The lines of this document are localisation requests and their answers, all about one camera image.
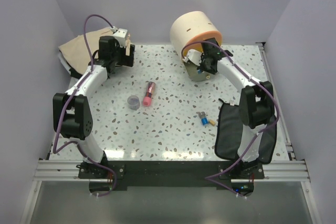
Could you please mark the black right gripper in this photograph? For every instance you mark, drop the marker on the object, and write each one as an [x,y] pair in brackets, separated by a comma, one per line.
[203,57]

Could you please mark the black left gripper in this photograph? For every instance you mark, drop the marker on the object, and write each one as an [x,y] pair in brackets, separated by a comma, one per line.
[127,60]

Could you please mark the grey bottom drawer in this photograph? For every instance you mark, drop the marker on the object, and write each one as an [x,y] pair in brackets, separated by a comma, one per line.
[191,70]

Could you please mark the cream round drawer organizer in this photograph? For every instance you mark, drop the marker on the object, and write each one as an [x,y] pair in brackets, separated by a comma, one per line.
[191,27]

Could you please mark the clear purple small jar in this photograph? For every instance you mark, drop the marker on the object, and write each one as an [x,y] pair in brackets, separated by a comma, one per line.
[133,102]

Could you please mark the pink capped glitter tube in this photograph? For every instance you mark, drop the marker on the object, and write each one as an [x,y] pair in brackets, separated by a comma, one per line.
[147,100]

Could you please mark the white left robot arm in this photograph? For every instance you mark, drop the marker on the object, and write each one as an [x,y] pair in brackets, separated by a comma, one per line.
[72,117]

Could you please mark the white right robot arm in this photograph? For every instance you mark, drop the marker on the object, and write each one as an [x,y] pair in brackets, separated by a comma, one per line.
[258,109]

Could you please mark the beige cloth bag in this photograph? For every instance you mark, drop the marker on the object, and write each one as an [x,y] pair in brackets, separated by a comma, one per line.
[76,53]

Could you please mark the white basket under bag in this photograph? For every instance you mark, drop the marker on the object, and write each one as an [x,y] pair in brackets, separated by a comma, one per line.
[70,70]

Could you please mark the blue grey small cylinder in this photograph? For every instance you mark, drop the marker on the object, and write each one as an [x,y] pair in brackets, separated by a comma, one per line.
[203,118]

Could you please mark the dark grey cloth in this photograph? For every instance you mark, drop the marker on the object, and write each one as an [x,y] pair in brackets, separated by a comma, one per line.
[229,135]

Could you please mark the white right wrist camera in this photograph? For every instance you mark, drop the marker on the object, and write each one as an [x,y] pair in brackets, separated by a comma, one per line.
[193,56]

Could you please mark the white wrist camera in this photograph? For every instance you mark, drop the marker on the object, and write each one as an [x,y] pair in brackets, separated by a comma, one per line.
[193,56]
[121,35]

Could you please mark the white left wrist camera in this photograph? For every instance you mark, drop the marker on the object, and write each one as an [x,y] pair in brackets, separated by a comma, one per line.
[121,35]

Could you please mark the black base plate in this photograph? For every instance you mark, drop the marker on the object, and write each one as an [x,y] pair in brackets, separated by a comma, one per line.
[122,175]

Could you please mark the aluminium front rail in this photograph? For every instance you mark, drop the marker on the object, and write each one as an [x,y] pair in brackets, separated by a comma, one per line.
[277,171]

